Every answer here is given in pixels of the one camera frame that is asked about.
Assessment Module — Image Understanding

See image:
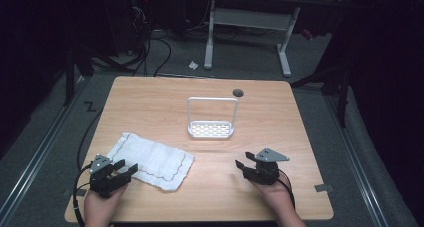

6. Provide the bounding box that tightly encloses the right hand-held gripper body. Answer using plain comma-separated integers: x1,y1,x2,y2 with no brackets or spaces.
242,147,291,186

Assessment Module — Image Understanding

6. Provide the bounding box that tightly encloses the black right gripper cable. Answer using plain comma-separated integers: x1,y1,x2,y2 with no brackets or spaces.
277,168,297,210

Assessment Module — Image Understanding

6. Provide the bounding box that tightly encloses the thin black floor cable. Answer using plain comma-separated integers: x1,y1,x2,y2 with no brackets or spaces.
76,107,105,171

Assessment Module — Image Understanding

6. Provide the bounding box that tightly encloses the person's right hand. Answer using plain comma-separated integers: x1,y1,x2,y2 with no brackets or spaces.
250,171,297,219

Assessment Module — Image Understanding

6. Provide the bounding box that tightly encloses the white plastic rack with handle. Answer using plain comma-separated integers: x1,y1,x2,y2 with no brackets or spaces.
186,96,240,141

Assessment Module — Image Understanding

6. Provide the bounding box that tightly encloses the bundle of black floor cables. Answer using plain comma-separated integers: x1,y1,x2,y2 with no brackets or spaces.
89,5,173,78

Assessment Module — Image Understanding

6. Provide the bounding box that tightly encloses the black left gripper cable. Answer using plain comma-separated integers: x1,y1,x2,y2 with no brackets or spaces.
72,163,93,227

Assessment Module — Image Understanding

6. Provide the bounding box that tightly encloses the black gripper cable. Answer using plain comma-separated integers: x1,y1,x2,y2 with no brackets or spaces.
277,168,297,210
72,163,93,227

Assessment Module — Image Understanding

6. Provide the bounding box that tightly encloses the small red object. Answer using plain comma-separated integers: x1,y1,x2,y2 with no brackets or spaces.
300,28,315,41

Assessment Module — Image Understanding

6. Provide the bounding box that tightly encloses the dark computer tower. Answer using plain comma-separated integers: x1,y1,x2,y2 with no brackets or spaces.
101,0,153,56

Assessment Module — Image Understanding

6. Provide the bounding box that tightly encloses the white cloth with red stitching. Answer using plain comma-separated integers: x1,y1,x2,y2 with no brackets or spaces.
105,131,196,192

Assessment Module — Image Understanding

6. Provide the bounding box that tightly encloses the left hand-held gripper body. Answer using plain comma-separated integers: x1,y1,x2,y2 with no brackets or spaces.
88,154,133,199

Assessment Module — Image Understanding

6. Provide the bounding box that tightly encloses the grey tape piece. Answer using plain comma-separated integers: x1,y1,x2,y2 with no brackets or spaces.
314,183,335,193

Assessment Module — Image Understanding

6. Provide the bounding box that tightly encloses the metal floor rail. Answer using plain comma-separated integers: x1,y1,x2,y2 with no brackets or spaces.
324,94,390,227
0,74,88,221

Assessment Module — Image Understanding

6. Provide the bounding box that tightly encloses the black metal stand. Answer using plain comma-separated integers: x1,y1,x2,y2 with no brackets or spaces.
62,41,96,107
289,61,353,129

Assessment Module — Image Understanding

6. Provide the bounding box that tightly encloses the desk with white legs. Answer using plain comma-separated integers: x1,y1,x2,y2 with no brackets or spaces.
202,0,345,79

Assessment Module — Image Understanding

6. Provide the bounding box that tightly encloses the person's left hand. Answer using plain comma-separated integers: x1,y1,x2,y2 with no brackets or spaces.
83,183,130,220

